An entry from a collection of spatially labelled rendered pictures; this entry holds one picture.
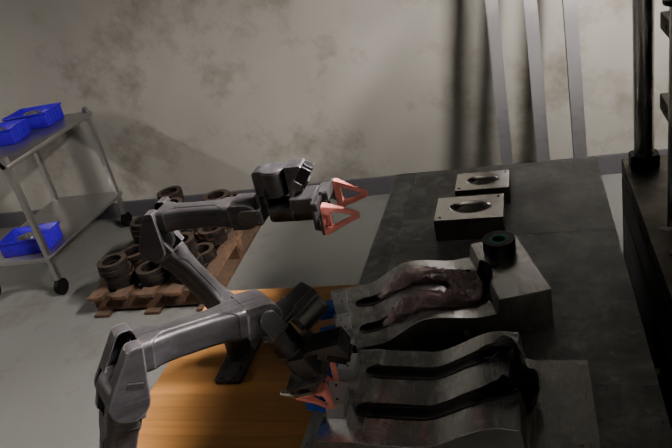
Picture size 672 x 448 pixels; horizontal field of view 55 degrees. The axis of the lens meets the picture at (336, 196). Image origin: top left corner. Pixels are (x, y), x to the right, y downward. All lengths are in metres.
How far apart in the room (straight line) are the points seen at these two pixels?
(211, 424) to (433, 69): 2.77
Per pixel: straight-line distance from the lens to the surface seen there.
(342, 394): 1.29
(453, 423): 1.25
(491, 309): 1.55
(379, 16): 3.85
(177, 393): 1.68
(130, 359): 1.05
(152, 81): 4.42
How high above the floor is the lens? 1.79
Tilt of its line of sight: 24 degrees down
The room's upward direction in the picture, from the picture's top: 13 degrees counter-clockwise
